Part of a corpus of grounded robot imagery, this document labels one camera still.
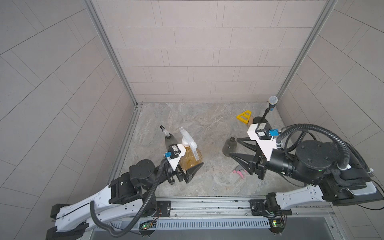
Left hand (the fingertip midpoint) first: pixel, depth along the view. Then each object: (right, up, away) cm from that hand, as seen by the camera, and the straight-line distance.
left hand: (198, 155), depth 55 cm
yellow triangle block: (+33, +13, +54) cm, 65 cm away
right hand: (+10, +4, -11) cm, 15 cm away
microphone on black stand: (+43, +23, +32) cm, 59 cm away
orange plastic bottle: (-4, -3, +5) cm, 7 cm away
